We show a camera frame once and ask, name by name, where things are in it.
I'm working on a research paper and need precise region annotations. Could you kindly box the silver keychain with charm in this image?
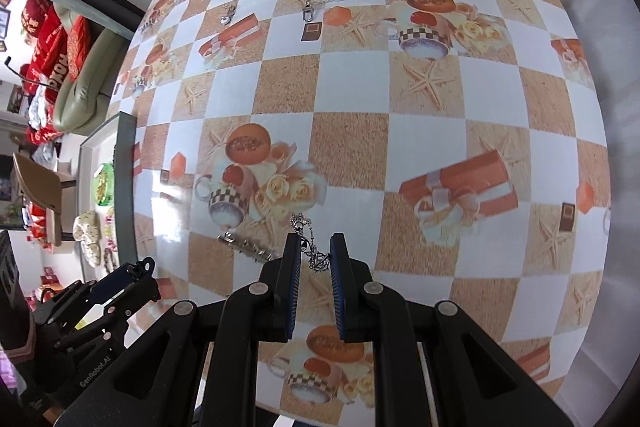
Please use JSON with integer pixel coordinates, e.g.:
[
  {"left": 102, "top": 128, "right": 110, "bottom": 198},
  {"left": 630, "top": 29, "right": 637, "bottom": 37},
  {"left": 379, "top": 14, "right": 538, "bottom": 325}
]
[{"left": 217, "top": 212, "right": 331, "bottom": 272}]

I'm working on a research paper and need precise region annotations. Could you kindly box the green translucent bangle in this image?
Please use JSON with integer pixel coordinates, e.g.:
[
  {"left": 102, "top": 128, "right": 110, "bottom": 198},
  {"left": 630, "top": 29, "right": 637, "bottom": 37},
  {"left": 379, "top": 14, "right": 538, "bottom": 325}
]
[{"left": 92, "top": 164, "right": 114, "bottom": 206}]

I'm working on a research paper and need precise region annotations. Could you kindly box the grey jewelry tray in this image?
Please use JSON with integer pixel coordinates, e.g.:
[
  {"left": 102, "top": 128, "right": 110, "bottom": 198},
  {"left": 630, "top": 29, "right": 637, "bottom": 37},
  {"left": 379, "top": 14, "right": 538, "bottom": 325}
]
[{"left": 76, "top": 113, "right": 138, "bottom": 280}]

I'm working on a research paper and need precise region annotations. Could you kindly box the cream polka dot scrunchie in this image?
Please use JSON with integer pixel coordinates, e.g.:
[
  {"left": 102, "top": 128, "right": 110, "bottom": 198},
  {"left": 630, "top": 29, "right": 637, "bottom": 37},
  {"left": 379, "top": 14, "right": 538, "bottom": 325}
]
[{"left": 72, "top": 210, "right": 102, "bottom": 268}]

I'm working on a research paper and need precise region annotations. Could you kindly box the brown wooden chair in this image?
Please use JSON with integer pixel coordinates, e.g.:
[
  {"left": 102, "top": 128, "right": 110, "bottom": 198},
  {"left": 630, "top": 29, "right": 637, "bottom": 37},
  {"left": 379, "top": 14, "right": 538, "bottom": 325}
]
[{"left": 13, "top": 153, "right": 76, "bottom": 247}]

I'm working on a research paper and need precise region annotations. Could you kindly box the green leather sofa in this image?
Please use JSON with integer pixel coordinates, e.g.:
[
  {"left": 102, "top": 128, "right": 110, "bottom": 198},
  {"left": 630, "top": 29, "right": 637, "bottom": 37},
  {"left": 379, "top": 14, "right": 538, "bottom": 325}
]
[{"left": 50, "top": 3, "right": 129, "bottom": 135}]

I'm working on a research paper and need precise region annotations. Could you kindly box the checkered patterned tablecloth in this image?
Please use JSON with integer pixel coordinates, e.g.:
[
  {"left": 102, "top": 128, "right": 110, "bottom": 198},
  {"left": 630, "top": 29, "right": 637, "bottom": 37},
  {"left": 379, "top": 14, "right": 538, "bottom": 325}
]
[{"left": 111, "top": 0, "right": 611, "bottom": 395}]

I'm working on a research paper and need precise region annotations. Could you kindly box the red embroidered cushion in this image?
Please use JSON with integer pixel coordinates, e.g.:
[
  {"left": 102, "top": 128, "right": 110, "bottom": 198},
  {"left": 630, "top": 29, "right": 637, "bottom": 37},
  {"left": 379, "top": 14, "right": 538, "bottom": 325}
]
[{"left": 67, "top": 16, "right": 92, "bottom": 81}]

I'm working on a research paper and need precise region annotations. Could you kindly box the pastel beaded bracelet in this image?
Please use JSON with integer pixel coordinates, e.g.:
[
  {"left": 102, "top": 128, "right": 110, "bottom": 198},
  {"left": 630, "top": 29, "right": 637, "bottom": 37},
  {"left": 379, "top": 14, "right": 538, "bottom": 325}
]
[{"left": 102, "top": 206, "right": 117, "bottom": 258}]

